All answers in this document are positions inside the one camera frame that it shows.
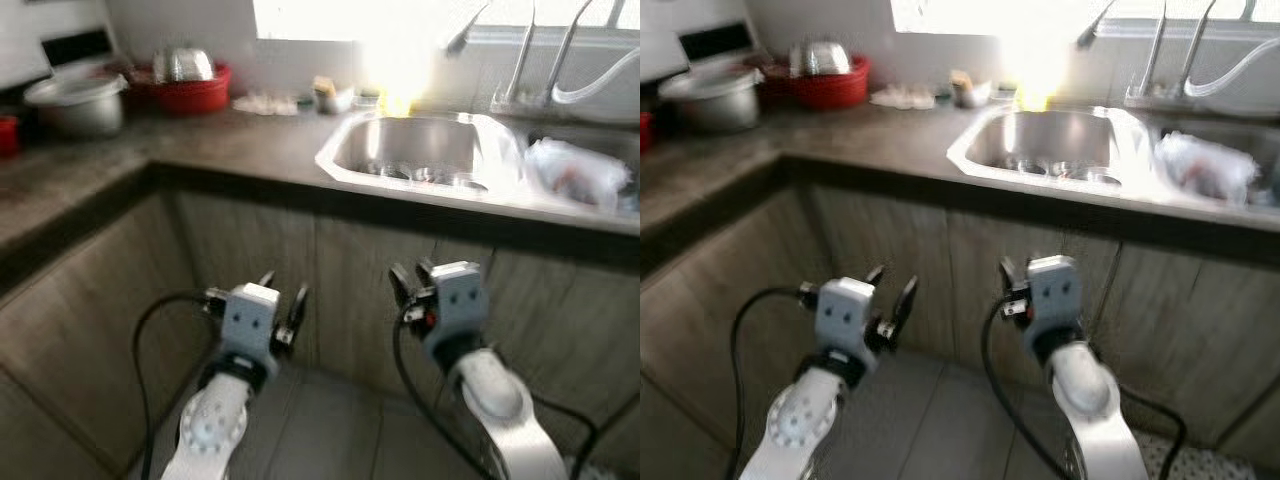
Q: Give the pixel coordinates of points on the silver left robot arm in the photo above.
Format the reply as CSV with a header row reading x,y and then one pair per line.
x,y
805,420
215,425

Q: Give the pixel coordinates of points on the stainless steel sink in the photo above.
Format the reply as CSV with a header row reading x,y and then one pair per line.
x,y
1040,145
410,150

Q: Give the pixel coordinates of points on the grey wood base cabinet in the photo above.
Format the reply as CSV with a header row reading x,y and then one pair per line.
x,y
740,320
100,330

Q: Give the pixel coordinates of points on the white dish cloth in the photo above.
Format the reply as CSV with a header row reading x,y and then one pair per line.
x,y
903,97
265,103

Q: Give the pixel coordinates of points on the clear plastic bag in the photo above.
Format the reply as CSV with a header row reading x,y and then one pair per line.
x,y
575,170
1205,165

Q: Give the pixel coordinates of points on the white ceramic bowl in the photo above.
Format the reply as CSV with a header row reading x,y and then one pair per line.
x,y
970,92
333,98

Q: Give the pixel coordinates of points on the red plastic basin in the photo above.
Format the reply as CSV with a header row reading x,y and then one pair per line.
x,y
830,88
190,95

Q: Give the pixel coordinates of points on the large steel mixing bowl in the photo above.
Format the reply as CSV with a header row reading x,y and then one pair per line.
x,y
183,65
820,58

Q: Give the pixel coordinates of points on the chrome sink faucet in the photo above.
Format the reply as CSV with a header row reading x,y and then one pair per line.
x,y
1155,55
522,60

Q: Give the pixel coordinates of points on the grey faucet sprayer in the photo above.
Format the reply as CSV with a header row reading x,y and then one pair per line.
x,y
465,35
1095,30

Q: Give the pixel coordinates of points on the aluminium cooking pot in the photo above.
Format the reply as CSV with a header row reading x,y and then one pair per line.
x,y
80,105
715,100

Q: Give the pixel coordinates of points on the patterned floor mat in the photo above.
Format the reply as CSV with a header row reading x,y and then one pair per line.
x,y
1210,460
605,470

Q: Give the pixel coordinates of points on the red plastic crate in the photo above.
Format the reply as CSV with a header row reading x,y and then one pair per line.
x,y
645,130
8,135

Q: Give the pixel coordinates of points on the bright window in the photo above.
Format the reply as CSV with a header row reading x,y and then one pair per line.
x,y
960,15
320,18

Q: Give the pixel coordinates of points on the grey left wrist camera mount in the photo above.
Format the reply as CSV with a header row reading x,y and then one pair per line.
x,y
845,315
250,320

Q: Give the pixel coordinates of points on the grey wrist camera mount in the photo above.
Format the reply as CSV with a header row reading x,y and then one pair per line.
x,y
1055,295
845,315
460,300
250,320

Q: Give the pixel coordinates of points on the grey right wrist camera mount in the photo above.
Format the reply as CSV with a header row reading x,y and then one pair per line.
x,y
1055,295
460,300

